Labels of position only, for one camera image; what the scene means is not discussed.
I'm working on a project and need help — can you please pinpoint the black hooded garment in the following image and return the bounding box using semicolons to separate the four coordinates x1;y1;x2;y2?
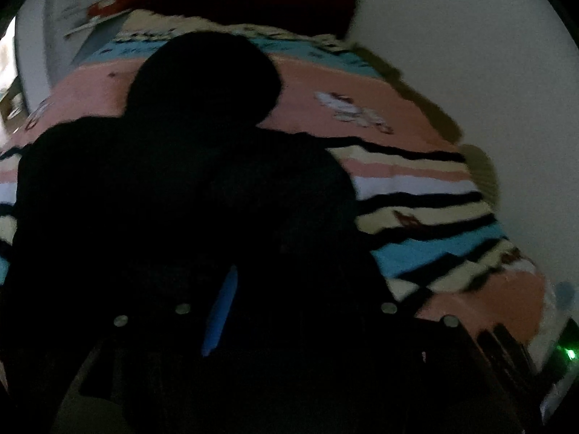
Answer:
0;31;426;434

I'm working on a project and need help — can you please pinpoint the red white box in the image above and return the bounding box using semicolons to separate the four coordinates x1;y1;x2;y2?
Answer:
87;0;136;18

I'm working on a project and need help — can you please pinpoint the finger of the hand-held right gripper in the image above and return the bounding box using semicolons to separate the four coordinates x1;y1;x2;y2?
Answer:
475;323;541;378

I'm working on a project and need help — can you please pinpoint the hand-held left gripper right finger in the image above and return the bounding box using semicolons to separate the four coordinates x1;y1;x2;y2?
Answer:
357;301;503;417

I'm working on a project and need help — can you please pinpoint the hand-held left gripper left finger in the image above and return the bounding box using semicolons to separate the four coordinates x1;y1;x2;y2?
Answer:
75;264;240;401

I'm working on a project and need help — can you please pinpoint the striped printed blanket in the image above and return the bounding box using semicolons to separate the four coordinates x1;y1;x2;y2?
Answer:
0;9;559;358

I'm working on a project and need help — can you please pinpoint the grey flat board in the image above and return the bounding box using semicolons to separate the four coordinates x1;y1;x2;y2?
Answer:
77;20;123;61

